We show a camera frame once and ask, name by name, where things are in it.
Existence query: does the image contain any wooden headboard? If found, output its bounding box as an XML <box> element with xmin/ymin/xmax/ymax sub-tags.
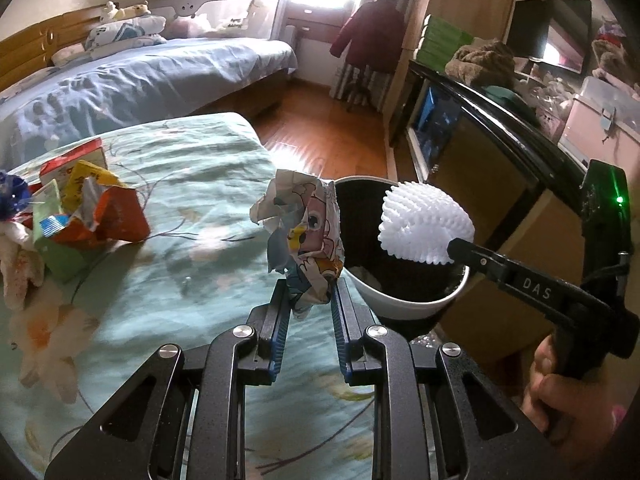
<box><xmin>0</xmin><ymin>7</ymin><xmax>106</xmax><ymax>93</ymax></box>

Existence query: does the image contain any grey bed rail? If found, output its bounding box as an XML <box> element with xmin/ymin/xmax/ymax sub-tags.
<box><xmin>150</xmin><ymin>0</ymin><xmax>286</xmax><ymax>43</ymax></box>

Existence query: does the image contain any brown plush toy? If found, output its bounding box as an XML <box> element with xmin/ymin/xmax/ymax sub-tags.
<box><xmin>592</xmin><ymin>17</ymin><xmax>628</xmax><ymax>78</ymax></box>

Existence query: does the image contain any yellow snack packet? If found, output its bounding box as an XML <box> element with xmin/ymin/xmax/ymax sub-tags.
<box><xmin>62</xmin><ymin>160</ymin><xmax>121</xmax><ymax>216</ymax></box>

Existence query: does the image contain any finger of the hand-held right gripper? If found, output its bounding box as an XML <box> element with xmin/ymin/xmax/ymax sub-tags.
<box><xmin>447</xmin><ymin>237</ymin><xmax>586</xmax><ymax>312</ymax></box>

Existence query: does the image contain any stack of green boxes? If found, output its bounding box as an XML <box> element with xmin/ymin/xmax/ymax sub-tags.
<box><xmin>415</xmin><ymin>15</ymin><xmax>473</xmax><ymax>71</ymax></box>

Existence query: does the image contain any pink storage box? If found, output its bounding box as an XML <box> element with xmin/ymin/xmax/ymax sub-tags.
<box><xmin>557</xmin><ymin>77</ymin><xmax>640</xmax><ymax>168</ymax></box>

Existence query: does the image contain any dark red coat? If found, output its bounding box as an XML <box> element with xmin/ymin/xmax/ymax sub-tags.
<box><xmin>330</xmin><ymin>0</ymin><xmax>406</xmax><ymax>73</ymax></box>

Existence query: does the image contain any white spiky ball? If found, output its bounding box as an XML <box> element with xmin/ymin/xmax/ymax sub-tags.
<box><xmin>377</xmin><ymin>182</ymin><xmax>476</xmax><ymax>265</ymax></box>

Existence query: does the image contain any brown bed base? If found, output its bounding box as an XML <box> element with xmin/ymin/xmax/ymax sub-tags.
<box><xmin>195</xmin><ymin>67</ymin><xmax>296</xmax><ymax>121</ymax></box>

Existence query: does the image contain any bed with blue quilt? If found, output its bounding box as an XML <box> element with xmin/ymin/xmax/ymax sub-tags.
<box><xmin>0</xmin><ymin>37</ymin><xmax>298</xmax><ymax>161</ymax></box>

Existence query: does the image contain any white plush toy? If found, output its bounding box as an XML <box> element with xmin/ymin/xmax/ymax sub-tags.
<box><xmin>0</xmin><ymin>220</ymin><xmax>46</xmax><ymax>311</ymax></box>

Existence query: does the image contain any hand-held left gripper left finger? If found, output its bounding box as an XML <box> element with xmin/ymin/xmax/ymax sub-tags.
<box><xmin>44</xmin><ymin>279</ymin><xmax>296</xmax><ymax>480</ymax></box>

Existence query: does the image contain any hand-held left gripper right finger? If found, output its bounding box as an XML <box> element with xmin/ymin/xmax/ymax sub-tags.
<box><xmin>330</xmin><ymin>277</ymin><xmax>576</xmax><ymax>480</ymax></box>

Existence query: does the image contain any cartoon print paper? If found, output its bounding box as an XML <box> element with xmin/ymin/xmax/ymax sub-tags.
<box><xmin>250</xmin><ymin>169</ymin><xmax>347</xmax><ymax>321</ymax></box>

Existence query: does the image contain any small white pillow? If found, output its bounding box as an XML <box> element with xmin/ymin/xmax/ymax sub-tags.
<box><xmin>52</xmin><ymin>42</ymin><xmax>86</xmax><ymax>66</ymax></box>

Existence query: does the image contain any black television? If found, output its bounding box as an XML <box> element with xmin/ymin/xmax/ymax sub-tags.
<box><xmin>505</xmin><ymin>0</ymin><xmax>593</xmax><ymax>76</ymax></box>

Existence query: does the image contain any pink window desk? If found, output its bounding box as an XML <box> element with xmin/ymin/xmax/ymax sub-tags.
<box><xmin>285</xmin><ymin>2</ymin><xmax>351</xmax><ymax>43</ymax></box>

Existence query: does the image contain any cartoon print pillow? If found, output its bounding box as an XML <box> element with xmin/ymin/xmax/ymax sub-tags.
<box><xmin>85</xmin><ymin>15</ymin><xmax>167</xmax><ymax>51</ymax></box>

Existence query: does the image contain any red and white carton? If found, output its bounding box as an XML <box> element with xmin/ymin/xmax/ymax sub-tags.
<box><xmin>39</xmin><ymin>140</ymin><xmax>110</xmax><ymax>186</ymax></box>

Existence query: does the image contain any person's right hand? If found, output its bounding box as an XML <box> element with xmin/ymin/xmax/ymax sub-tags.
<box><xmin>520</xmin><ymin>332</ymin><xmax>632</xmax><ymax>442</ymax></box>

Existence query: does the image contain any yellow plush bear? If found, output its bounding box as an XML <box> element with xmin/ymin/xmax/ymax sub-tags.
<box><xmin>120</xmin><ymin>2</ymin><xmax>152</xmax><ymax>22</ymax></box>

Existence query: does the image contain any white round trash bin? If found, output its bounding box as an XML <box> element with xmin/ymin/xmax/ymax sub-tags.
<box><xmin>332</xmin><ymin>176</ymin><xmax>473</xmax><ymax>323</ymax></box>

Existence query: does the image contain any orange-red plastic bag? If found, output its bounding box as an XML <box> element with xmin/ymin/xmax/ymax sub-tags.
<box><xmin>57</xmin><ymin>185</ymin><xmax>151</xmax><ymax>251</ymax></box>

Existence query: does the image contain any white radiator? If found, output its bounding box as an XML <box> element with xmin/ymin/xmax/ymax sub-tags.
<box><xmin>330</xmin><ymin>65</ymin><xmax>390</xmax><ymax>112</ymax></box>

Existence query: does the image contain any teal floral quilt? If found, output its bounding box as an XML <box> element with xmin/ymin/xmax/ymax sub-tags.
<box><xmin>0</xmin><ymin>112</ymin><xmax>381</xmax><ymax>480</ymax></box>

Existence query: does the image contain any blue foil wrapper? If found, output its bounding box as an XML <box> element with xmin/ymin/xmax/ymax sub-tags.
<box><xmin>0</xmin><ymin>170</ymin><xmax>33</xmax><ymax>221</ymax></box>

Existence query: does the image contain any black trash bin white rim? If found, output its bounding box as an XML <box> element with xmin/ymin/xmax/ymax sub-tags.
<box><xmin>335</xmin><ymin>180</ymin><xmax>468</xmax><ymax>341</ymax></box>

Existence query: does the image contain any pink plush bundle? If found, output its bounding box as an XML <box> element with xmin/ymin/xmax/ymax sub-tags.
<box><xmin>167</xmin><ymin>14</ymin><xmax>213</xmax><ymax>40</ymax></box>

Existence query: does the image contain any black glossy cabinet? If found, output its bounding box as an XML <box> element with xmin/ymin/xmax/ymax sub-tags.
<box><xmin>387</xmin><ymin>57</ymin><xmax>601</xmax><ymax>271</ymax></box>

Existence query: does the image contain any brown fluffy blanket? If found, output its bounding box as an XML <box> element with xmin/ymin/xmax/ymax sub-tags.
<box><xmin>445</xmin><ymin>39</ymin><xmax>516</xmax><ymax>88</ymax></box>

